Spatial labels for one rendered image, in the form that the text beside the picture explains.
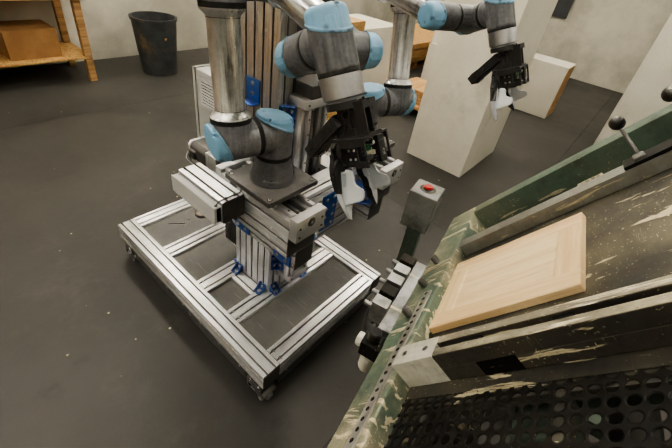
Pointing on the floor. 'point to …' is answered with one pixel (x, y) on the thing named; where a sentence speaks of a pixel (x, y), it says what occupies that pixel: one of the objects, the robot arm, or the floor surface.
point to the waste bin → (156, 41)
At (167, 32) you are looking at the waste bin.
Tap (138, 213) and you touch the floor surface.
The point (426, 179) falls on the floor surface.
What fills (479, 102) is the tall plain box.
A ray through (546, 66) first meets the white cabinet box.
